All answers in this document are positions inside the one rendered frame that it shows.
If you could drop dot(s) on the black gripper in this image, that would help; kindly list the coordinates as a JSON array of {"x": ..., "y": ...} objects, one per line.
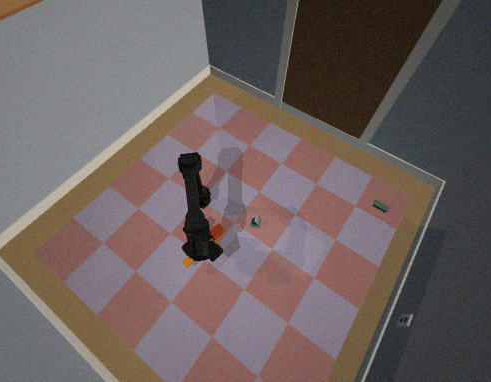
[{"x": 214, "y": 250}]

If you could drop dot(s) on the small green block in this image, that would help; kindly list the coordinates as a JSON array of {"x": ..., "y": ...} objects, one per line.
[{"x": 379, "y": 205}]

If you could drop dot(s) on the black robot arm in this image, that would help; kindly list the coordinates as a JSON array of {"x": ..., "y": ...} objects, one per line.
[{"x": 198, "y": 196}]

